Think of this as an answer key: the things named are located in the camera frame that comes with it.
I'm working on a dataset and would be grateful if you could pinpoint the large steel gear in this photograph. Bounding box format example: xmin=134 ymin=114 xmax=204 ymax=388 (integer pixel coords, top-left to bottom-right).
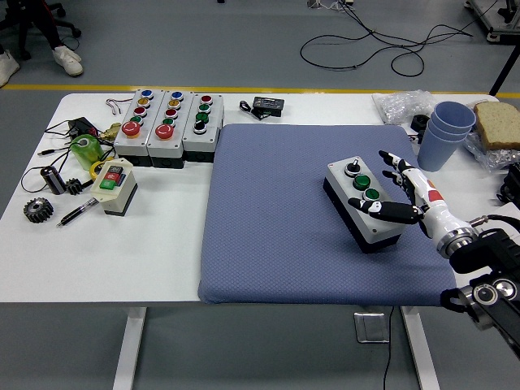
xmin=23 ymin=197 xmax=55 ymax=223

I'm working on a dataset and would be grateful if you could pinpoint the slice of bread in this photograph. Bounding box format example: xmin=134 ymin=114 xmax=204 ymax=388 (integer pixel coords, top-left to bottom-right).
xmin=473 ymin=101 xmax=520 ymax=152

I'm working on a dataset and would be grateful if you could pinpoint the black digital meter module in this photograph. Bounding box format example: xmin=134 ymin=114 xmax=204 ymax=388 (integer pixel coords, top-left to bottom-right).
xmin=239 ymin=96 xmax=285 ymax=121

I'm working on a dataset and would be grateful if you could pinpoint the person's leg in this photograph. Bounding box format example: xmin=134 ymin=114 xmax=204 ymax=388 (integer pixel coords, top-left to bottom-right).
xmin=30 ymin=0 xmax=64 ymax=50

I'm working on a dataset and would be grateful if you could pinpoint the silver floor socket plate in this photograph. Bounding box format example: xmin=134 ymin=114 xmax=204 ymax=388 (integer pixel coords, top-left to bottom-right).
xmin=353 ymin=310 xmax=391 ymax=345

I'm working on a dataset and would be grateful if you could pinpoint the black pen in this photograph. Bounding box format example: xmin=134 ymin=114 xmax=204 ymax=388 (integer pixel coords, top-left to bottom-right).
xmin=56 ymin=197 xmax=100 ymax=228

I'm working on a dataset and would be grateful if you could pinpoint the white table leg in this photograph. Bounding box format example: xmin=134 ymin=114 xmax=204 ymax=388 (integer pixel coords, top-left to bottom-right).
xmin=112 ymin=306 xmax=148 ymax=390
xmin=400 ymin=305 xmax=440 ymax=390

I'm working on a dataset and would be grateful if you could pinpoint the black floor cable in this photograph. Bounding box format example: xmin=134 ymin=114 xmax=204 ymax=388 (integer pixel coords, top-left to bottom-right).
xmin=300 ymin=0 xmax=501 ymax=78

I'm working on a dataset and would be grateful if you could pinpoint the black device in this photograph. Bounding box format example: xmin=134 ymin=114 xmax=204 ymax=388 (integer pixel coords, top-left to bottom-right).
xmin=497 ymin=162 xmax=520 ymax=204

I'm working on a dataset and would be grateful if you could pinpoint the grey control box with selector knob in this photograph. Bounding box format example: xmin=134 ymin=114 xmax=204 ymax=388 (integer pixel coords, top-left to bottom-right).
xmin=182 ymin=93 xmax=225 ymax=164

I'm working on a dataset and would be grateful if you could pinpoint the black office chair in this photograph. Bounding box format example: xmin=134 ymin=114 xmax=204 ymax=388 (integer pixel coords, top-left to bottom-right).
xmin=0 ymin=0 xmax=82 ymax=62

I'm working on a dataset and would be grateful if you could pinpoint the green tape roll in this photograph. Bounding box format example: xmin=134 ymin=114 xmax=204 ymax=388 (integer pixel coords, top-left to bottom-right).
xmin=69 ymin=134 xmax=105 ymax=171

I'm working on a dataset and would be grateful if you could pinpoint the black socket cable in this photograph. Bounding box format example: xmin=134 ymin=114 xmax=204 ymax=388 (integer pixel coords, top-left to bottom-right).
xmin=381 ymin=306 xmax=395 ymax=390

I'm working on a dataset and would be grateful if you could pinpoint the black power adapter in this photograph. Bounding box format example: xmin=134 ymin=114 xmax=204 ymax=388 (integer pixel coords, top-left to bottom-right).
xmin=67 ymin=116 xmax=98 ymax=141

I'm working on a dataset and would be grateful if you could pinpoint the blue-grey padded mat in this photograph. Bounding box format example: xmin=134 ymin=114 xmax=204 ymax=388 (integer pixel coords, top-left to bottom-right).
xmin=197 ymin=123 xmax=458 ymax=308

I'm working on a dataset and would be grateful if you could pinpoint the brass fitting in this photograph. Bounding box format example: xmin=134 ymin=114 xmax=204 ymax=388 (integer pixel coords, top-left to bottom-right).
xmin=99 ymin=123 xmax=123 ymax=143

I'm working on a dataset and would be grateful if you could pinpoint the cream red-green switch box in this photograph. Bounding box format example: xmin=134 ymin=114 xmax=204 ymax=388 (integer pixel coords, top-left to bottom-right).
xmin=89 ymin=158 xmax=138 ymax=216

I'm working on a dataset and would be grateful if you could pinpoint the grey five-button box with mushroom stop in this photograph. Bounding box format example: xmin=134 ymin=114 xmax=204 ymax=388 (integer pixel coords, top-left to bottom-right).
xmin=113 ymin=89 xmax=166 ymax=158
xmin=146 ymin=89 xmax=194 ymax=168

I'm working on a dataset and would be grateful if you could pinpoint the person's white shoe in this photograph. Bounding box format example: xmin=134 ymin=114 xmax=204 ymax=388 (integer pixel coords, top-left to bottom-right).
xmin=52 ymin=45 xmax=85 ymax=77
xmin=0 ymin=49 xmax=20 ymax=89

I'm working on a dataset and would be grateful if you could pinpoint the metal equipment frame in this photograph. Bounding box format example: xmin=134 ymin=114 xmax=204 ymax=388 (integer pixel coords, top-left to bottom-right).
xmin=462 ymin=0 xmax=520 ymax=44

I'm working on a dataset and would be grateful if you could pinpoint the clear plastic bag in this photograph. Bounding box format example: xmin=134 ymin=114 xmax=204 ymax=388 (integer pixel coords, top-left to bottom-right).
xmin=462 ymin=129 xmax=520 ymax=174

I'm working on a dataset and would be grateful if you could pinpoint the red white wire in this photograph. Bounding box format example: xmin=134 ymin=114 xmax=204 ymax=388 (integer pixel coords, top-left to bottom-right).
xmin=105 ymin=97 xmax=135 ymax=117

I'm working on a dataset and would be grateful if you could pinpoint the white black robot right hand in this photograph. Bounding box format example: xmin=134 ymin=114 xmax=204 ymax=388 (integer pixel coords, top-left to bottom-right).
xmin=348 ymin=149 xmax=472 ymax=247

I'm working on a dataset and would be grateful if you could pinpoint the black cylindrical capacitor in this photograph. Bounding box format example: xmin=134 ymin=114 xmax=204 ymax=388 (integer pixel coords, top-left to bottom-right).
xmin=40 ymin=165 xmax=66 ymax=195

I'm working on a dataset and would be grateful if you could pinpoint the thin black cable with jack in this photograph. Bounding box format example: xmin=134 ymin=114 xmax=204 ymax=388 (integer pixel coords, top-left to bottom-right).
xmin=19 ymin=144 xmax=82 ymax=193

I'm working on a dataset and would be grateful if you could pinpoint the clear bubble wrap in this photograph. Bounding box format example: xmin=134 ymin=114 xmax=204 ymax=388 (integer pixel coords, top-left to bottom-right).
xmin=372 ymin=89 xmax=436 ymax=125

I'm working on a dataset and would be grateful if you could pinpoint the grey four-button control box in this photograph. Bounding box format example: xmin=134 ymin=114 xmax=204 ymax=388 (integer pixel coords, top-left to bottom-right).
xmin=323 ymin=156 xmax=411 ymax=255

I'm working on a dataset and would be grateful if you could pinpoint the blue plastic cup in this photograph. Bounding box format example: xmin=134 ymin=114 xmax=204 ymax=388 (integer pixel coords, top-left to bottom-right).
xmin=417 ymin=125 xmax=469 ymax=172
xmin=432 ymin=101 xmax=477 ymax=133
xmin=427 ymin=117 xmax=475 ymax=142

